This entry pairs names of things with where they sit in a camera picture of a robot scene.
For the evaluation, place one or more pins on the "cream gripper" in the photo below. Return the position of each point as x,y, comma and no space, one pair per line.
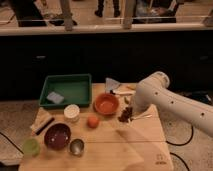
136,111

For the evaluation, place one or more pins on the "dark red grape bunch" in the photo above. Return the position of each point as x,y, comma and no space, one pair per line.
126,115

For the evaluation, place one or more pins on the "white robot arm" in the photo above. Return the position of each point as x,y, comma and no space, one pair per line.
154,90

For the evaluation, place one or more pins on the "orange red bowl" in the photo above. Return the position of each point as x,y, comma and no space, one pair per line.
106,104

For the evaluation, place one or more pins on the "dark maroon bowl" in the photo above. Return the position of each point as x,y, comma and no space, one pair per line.
57,136

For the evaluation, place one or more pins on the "metal fork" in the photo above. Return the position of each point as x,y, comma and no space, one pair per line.
140,117

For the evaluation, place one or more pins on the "grey folded cloth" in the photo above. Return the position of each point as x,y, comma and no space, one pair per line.
111,84

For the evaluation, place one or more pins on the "orange fruit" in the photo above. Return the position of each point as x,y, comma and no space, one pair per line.
93,121

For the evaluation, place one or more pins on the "blue black floor box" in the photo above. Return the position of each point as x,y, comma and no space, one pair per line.
201,97

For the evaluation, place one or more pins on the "white round container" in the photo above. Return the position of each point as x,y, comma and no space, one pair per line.
71,113

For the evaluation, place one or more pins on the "green plastic tray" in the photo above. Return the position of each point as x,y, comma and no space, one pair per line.
75,88

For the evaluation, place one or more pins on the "small steel cup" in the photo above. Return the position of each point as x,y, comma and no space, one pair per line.
76,147

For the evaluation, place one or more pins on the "blue grey sponge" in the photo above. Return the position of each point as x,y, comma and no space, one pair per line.
55,98

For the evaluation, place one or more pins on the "brush with black bristles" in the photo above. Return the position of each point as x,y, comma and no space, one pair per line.
42,119

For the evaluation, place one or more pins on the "green plastic cup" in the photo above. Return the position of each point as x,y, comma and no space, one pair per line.
31,147

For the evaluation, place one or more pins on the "white handled knife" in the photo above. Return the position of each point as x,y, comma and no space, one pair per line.
118,92

